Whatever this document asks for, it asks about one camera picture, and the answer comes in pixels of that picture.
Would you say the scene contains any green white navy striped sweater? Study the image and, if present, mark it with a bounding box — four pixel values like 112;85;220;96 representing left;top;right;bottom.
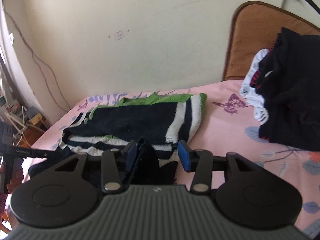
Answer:
28;92;208;188

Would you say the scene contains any person's left hand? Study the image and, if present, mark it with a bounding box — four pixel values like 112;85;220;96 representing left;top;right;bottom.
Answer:
6;167;24;193

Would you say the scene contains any wooden side table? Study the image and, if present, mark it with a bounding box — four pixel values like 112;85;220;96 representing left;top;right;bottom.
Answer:
15;118;50;148

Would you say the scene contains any yellow box on table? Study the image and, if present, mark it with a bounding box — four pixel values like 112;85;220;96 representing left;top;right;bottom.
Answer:
29;113;43;126

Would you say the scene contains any grey power adapter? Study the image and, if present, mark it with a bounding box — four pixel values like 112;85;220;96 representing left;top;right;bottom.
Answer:
26;107;39;119

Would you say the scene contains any pink floral bed sheet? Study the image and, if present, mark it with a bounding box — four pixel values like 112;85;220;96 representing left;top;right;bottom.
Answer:
32;81;319;238

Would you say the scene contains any white patterned garment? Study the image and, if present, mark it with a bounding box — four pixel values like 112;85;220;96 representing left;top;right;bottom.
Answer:
239;48;271;127

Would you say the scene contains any black folded garment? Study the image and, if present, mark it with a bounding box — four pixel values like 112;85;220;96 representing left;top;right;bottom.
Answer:
253;28;319;152

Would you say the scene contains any brown perforated headboard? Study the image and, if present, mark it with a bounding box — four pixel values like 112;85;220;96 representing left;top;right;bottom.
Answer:
222;1;319;81

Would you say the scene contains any red wall cable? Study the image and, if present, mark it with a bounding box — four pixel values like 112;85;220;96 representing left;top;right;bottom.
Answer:
4;10;71;111

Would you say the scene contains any small wall sticker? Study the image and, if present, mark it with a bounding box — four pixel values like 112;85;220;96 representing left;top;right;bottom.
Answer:
114;31;125;41

